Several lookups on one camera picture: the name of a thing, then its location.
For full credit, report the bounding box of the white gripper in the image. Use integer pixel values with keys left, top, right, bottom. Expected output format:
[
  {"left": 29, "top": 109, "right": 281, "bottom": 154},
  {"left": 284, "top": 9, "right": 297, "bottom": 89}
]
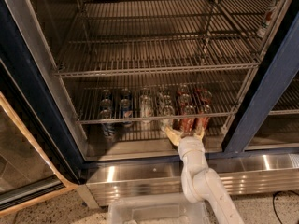
[{"left": 165, "top": 126, "right": 205, "bottom": 158}]

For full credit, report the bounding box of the red coke can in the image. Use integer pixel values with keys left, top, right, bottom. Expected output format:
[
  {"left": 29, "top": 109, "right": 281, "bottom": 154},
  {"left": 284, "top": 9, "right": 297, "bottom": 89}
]
[
  {"left": 180, "top": 105, "right": 195, "bottom": 136},
  {"left": 195, "top": 105, "right": 211, "bottom": 133}
]

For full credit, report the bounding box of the white green soda can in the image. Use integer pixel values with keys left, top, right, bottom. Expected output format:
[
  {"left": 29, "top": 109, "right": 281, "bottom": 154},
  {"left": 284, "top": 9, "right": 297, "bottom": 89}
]
[{"left": 160, "top": 105, "right": 175, "bottom": 133}]

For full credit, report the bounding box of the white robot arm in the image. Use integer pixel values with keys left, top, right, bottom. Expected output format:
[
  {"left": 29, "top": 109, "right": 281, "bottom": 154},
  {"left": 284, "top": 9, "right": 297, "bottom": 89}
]
[{"left": 164, "top": 126, "right": 245, "bottom": 224}]

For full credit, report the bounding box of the stainless fridge base grille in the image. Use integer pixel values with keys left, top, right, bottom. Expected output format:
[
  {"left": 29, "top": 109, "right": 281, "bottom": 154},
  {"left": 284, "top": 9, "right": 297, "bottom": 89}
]
[{"left": 87, "top": 154, "right": 299, "bottom": 206}]

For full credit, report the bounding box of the blue pepsi can front left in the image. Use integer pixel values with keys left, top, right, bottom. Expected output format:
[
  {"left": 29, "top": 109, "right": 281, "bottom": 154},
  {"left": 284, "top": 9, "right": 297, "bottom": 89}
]
[{"left": 100, "top": 109, "right": 116, "bottom": 137}]

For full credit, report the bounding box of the glass fridge door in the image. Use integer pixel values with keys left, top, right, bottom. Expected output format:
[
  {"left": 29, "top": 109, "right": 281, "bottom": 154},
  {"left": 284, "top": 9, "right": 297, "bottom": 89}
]
[{"left": 0, "top": 92, "right": 77, "bottom": 217}]

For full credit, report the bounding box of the clear plastic bin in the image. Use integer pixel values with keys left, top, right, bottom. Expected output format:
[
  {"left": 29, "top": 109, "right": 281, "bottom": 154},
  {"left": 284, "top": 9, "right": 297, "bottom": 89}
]
[{"left": 107, "top": 193, "right": 210, "bottom": 224}]

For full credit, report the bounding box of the red white bottle top right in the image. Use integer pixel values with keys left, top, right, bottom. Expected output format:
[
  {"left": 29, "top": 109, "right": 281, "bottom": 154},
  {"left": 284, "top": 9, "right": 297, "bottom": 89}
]
[{"left": 257, "top": 0, "right": 280, "bottom": 38}]

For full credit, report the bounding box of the lower wire fridge shelf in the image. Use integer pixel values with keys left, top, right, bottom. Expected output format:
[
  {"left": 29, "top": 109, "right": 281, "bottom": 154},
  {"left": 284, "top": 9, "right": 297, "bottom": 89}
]
[{"left": 75, "top": 73, "right": 244, "bottom": 125}]

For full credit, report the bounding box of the wire fridge shelf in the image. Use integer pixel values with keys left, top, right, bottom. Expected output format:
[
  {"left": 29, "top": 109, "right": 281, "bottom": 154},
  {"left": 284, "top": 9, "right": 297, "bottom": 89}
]
[
  {"left": 55, "top": 0, "right": 270, "bottom": 77},
  {"left": 75, "top": 73, "right": 244, "bottom": 125}
]

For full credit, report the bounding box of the black cable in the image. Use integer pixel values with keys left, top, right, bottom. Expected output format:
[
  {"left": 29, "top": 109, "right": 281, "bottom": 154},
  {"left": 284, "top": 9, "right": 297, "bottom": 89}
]
[{"left": 272, "top": 189, "right": 299, "bottom": 224}]

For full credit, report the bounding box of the blue fridge center post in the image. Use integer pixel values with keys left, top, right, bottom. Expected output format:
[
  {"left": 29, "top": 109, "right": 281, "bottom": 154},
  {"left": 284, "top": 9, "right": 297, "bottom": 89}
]
[{"left": 223, "top": 12, "right": 299, "bottom": 157}]

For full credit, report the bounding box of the upper wire fridge shelf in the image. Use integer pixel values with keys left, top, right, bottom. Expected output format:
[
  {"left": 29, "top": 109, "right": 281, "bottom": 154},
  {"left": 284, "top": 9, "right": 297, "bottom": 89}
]
[{"left": 55, "top": 0, "right": 270, "bottom": 77}]

